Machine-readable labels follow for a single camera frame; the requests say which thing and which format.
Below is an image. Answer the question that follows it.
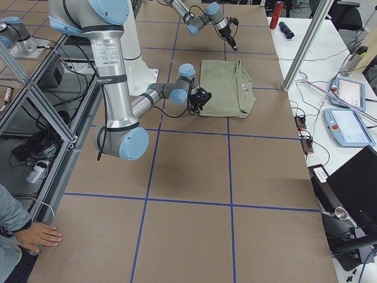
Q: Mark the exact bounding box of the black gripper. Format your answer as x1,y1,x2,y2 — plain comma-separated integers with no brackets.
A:
218,24,238,52
188,91,202,114

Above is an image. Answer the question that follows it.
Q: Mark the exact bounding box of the olive green long-sleeve shirt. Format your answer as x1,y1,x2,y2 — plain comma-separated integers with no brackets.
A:
200,60,256,119

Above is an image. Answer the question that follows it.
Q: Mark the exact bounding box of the person's grey sleeved forearm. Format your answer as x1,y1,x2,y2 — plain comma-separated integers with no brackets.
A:
1,185,32,235

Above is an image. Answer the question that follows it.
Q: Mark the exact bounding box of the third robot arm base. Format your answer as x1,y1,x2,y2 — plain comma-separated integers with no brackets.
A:
1,16,41,60

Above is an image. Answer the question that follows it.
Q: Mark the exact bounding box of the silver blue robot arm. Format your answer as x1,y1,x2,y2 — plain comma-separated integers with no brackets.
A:
49,1,211,160
164,0,239,51

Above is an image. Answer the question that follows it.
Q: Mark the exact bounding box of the person's bare hand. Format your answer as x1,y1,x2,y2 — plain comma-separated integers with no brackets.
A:
15,222,62,254

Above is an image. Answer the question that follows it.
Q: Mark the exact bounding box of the dark blue folded umbrella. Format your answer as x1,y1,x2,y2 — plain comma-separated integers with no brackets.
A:
279,21,295,40

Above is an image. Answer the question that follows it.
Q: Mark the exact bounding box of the red cylindrical bottle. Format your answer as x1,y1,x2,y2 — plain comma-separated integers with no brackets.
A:
269,1,285,29

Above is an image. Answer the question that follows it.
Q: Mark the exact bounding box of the black office chair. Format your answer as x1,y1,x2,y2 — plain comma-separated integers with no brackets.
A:
328,1,363,31

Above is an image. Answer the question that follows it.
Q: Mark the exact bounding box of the orange black electronics board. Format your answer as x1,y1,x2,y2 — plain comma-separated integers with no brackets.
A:
294,115,314,156

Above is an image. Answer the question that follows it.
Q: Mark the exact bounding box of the grey water bottle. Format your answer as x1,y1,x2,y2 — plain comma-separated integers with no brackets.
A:
339,45,368,77

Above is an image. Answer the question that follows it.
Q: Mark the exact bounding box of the upper blue teach pendant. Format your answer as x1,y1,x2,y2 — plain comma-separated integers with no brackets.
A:
329,77,366,111

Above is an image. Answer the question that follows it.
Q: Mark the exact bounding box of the blue teach pendant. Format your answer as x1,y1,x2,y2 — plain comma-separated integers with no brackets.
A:
329,77,366,111
323,108,376,148

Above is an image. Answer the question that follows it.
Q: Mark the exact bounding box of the lower blue teach pendant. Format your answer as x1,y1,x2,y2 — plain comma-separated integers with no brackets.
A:
323,108,376,148

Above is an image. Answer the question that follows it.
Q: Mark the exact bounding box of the black laptop computer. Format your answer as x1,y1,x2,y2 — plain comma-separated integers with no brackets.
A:
327,146,376,235

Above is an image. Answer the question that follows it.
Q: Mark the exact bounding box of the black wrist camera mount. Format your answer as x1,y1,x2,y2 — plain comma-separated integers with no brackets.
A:
197,91,212,109
226,17,239,26

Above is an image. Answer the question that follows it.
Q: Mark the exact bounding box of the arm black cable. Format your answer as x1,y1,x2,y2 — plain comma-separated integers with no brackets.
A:
157,0,239,42
96,78,204,162

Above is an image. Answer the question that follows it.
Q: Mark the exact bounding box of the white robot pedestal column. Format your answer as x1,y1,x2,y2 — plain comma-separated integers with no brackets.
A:
121,1,158,96

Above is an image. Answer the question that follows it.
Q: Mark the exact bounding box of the aluminium frame post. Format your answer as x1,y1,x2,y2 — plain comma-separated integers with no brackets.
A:
282,0,333,92

